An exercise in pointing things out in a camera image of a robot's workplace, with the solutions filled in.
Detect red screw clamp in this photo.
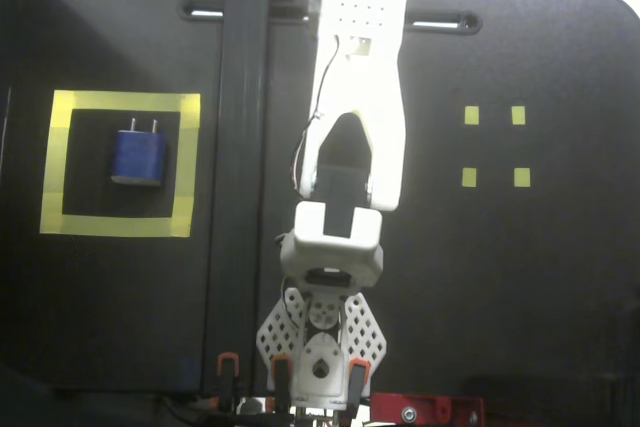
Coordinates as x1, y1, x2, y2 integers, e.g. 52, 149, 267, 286
372, 391, 486, 427

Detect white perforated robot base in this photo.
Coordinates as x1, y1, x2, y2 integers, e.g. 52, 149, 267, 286
256, 289, 389, 411

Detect black flat beam strip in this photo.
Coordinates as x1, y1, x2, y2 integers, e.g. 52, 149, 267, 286
201, 0, 274, 398

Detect blue white charger block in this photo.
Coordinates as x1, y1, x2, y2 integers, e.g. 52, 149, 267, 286
109, 116, 169, 188

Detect yellow tape square outline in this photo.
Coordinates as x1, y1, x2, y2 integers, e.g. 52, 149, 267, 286
39, 89, 202, 239

